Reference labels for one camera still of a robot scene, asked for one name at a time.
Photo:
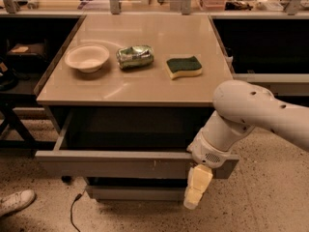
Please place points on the grey drawer cabinet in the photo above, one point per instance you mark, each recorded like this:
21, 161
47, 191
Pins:
170, 35

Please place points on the white sneaker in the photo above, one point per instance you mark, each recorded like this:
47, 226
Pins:
16, 202

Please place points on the white paper bowl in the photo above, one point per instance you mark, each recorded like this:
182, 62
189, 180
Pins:
87, 58

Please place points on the green yellow sponge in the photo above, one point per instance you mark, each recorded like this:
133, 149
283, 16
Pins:
183, 67

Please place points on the black side table frame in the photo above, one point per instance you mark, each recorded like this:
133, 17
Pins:
11, 120

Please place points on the grey top drawer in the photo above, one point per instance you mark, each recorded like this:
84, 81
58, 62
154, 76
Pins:
125, 142

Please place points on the grey bottom drawer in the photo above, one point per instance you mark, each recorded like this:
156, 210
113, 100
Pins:
103, 188

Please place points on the grey drawer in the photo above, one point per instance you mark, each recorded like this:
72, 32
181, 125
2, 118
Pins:
103, 188
125, 142

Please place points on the crushed green metal can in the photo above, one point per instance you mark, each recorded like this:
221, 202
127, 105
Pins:
134, 56

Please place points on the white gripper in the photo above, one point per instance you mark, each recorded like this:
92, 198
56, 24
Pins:
206, 153

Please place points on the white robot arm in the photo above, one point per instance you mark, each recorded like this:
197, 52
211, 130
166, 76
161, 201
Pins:
239, 107

